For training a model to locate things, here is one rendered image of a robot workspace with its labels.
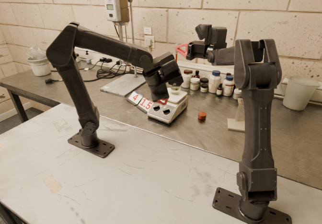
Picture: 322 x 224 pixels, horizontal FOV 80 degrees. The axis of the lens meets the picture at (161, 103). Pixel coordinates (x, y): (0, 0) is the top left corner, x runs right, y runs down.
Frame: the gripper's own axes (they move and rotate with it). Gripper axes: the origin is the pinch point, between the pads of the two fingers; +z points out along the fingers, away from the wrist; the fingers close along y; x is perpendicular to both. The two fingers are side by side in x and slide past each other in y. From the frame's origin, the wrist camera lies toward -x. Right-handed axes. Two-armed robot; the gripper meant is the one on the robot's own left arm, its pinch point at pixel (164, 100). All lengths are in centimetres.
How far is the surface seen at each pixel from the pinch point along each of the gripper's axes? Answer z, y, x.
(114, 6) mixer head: -21, 52, 12
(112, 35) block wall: 16, 91, 31
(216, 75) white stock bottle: 23.0, 24.3, -30.5
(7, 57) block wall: 39, 166, 186
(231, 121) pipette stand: 19.4, -8.6, -26.9
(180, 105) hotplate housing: 10.8, 2.8, -5.9
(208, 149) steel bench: 8.4, -22.8, -11.9
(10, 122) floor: 88, 107, 212
